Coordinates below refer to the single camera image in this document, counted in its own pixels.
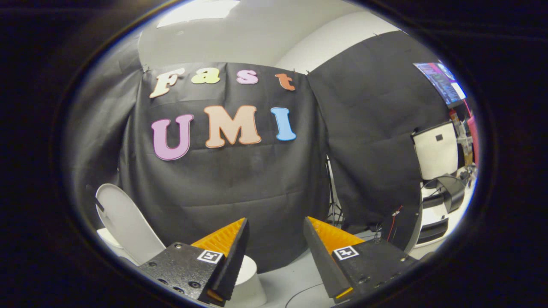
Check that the white cabinet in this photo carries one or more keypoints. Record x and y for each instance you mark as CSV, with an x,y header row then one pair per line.
x,y
434,149

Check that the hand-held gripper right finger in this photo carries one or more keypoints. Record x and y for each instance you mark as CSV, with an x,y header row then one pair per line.
x,y
319,261

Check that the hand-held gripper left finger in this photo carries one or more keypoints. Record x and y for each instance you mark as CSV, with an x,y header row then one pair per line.
x,y
234,265

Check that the black tripod stand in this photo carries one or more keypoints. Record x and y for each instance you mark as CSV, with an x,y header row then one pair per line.
x,y
333,201

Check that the computer monitor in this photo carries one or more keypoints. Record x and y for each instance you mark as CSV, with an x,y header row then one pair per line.
x,y
441,81

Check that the plain black side cloth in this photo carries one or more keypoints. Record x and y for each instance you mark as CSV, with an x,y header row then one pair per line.
x,y
372,128
102,128

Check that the white and black equipment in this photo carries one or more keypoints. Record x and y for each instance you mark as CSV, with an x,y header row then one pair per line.
x,y
436,214

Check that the black backdrop cloth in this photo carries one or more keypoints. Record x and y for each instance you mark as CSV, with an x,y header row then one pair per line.
x,y
239,192

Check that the black flat panel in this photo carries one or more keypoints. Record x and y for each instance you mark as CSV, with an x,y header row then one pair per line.
x,y
404,231

